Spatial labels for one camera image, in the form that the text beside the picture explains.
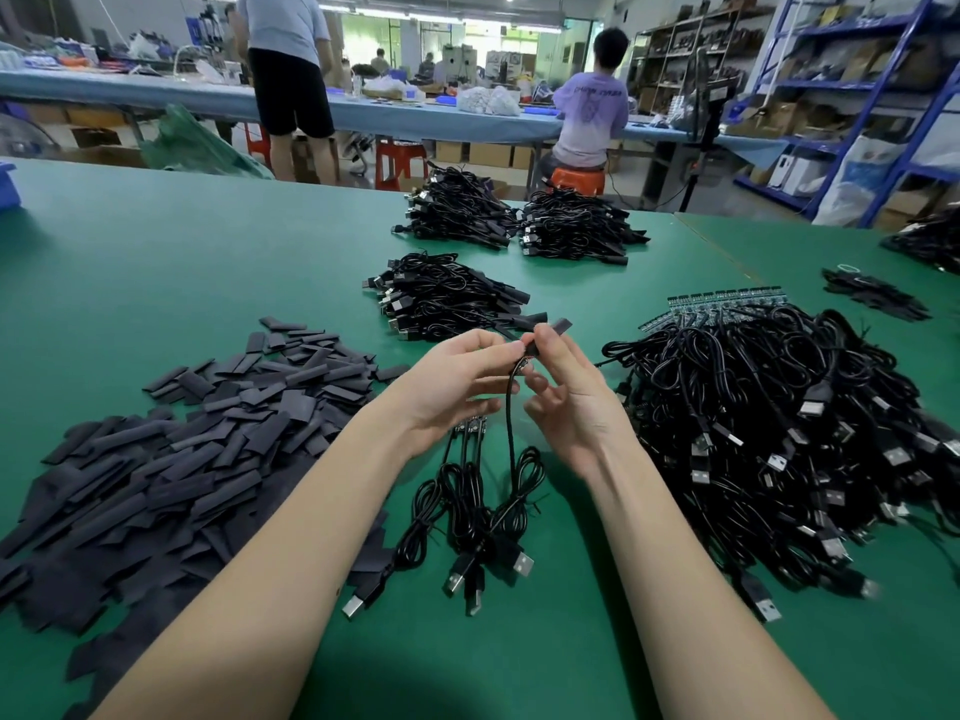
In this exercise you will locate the person's right forearm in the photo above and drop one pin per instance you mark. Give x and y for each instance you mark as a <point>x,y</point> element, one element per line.
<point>705,607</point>

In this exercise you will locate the person's left forearm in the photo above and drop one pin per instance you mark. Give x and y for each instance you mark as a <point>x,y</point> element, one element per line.
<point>248,600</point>

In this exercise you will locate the green plastic bag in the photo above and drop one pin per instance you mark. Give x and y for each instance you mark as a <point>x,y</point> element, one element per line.
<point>203,145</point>

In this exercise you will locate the black tripod stand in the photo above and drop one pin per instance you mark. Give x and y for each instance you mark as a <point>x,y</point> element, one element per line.
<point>710,105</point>

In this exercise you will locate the person's left hand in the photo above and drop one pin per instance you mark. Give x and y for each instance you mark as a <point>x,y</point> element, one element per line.
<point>443,385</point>

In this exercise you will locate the long blue work table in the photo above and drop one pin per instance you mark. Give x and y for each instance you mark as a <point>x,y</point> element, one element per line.
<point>120,94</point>

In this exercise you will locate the dark storage shelf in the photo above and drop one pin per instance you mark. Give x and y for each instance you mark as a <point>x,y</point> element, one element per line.
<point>687,49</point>

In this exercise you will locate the person's right hand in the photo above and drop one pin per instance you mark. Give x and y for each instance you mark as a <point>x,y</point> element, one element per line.
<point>585,405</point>

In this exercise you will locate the pile of black sleeve strips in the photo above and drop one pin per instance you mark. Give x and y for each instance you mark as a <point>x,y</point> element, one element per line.
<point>150,480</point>

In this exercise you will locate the blue metal shelving rack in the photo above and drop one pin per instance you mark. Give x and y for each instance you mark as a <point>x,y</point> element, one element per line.
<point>848,22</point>

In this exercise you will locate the open cardboard box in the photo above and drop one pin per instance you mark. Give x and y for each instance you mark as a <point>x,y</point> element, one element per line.
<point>98,154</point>

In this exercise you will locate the blue plastic bin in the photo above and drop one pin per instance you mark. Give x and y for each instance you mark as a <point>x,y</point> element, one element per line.
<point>8,187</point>

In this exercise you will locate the white plastic bag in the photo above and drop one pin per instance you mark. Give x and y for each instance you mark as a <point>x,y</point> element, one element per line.
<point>855,187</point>

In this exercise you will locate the orange plastic stool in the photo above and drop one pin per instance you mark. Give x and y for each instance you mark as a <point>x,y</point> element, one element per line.
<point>578,181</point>

